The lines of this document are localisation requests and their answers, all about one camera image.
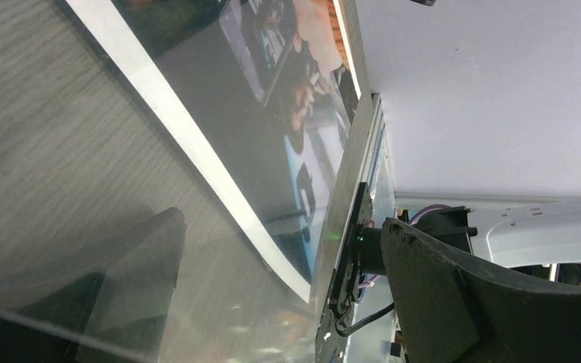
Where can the printed photo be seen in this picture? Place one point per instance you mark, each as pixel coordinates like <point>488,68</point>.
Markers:
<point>260,96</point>

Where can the clear acrylic sheet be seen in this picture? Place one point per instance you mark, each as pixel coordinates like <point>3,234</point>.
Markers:
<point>82,158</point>

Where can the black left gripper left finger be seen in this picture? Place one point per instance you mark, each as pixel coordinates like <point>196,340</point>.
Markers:
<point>105,302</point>

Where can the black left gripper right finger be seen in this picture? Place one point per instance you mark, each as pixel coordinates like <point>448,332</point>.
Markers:
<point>456,307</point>

